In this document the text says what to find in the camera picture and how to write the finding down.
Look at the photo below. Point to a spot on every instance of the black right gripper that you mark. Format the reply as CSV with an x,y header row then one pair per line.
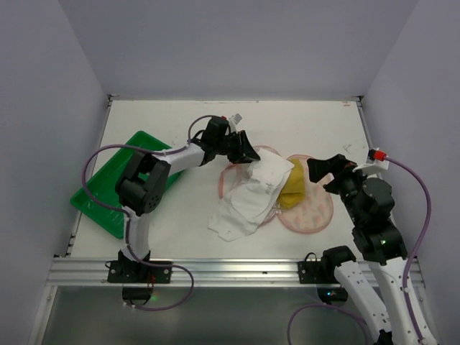
x,y
336,172

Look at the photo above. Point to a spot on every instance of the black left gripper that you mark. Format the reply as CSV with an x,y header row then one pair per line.
x,y
235,146

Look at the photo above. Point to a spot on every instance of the yellow bra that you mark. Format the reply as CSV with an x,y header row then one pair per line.
x,y
293,191

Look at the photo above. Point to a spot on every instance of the floral pink laundry bag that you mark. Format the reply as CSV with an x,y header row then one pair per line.
x,y
312,215

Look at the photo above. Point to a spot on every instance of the white bra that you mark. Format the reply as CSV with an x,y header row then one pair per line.
x,y
244,208

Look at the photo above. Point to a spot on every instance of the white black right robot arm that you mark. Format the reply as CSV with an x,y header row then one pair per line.
x,y
391,312

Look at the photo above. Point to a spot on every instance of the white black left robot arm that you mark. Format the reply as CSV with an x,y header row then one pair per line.
x,y
144,180

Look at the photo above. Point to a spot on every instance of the green plastic tray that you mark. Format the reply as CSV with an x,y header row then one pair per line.
x,y
102,185

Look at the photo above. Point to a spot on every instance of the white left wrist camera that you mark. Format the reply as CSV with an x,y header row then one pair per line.
x,y
233,121

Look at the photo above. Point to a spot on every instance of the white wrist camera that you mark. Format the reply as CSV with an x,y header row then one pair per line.
x,y
376,163
233,121

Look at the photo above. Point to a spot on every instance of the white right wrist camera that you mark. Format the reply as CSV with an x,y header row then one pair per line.
x,y
376,163

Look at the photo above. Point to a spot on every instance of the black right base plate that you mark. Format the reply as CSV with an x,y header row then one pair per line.
x,y
315,272

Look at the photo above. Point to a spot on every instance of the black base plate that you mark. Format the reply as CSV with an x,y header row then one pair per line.
x,y
129,272
315,272

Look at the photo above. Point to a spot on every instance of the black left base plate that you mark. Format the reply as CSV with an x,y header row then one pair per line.
x,y
129,272

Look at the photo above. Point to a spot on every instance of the aluminium front rail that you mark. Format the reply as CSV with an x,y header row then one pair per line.
x,y
207,273

